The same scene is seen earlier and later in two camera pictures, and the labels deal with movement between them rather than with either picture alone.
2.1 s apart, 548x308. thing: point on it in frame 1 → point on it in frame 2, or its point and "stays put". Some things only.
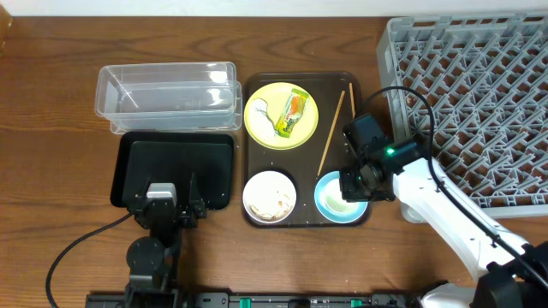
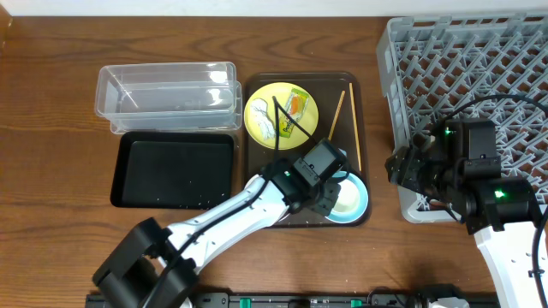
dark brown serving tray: x=294 y=141 stays put
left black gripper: x=167 y=210 → x=324 y=197
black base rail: x=256 y=300 stays put
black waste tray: x=172 y=158 stays put
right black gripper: x=354 y=188 → x=408 y=167
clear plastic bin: x=176 y=97 stays put
